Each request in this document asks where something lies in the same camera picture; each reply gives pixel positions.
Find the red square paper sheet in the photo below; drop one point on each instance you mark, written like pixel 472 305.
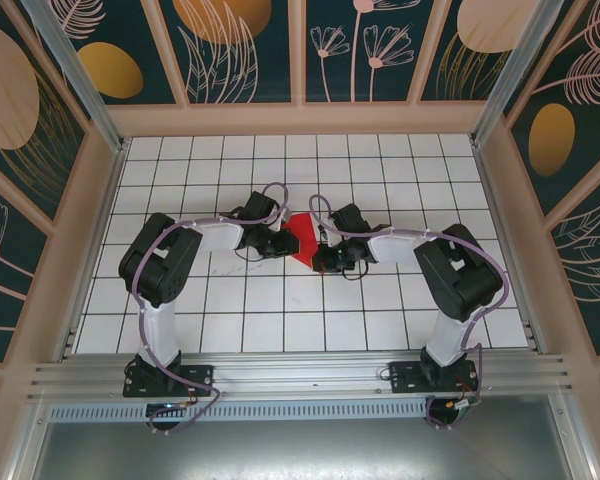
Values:
pixel 302 235

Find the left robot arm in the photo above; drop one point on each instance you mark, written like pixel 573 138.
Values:
pixel 155 260

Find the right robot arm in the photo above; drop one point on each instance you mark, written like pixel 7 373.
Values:
pixel 455 270

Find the grey metal sheet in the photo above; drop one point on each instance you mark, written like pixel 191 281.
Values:
pixel 300 450

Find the small electronics board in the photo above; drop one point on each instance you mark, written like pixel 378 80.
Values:
pixel 170 407
pixel 462 406

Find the aluminium mounting rail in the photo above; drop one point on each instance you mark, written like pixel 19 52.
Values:
pixel 300 372

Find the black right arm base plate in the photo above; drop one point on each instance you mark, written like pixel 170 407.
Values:
pixel 405 380

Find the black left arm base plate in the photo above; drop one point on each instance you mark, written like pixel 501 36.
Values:
pixel 200 380

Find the aluminium side rail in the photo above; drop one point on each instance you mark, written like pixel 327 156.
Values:
pixel 69 345
pixel 532 335

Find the aluminium corner post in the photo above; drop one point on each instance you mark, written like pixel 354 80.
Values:
pixel 510 70
pixel 80 75

